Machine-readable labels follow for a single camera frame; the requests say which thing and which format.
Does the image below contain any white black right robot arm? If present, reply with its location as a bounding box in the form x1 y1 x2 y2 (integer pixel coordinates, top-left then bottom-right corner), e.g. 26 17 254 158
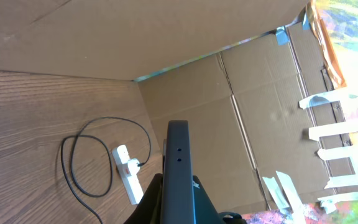
219 212 247 224

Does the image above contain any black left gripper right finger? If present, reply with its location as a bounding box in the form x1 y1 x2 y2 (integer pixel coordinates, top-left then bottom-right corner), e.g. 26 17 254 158
193 175 224 224

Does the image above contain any blue Galaxy smartphone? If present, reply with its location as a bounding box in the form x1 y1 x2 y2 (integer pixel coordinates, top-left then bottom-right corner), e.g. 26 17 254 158
160 120 196 224

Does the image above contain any white charger adapter plug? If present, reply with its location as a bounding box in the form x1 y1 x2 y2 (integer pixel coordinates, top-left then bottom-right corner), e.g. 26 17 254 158
123 158 140 177

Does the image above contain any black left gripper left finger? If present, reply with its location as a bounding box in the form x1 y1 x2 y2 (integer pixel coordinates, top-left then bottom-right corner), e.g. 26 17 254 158
126 174 163 224

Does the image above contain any white power strip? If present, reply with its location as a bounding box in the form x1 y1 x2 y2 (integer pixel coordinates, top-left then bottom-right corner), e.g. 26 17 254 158
112 145 144 205

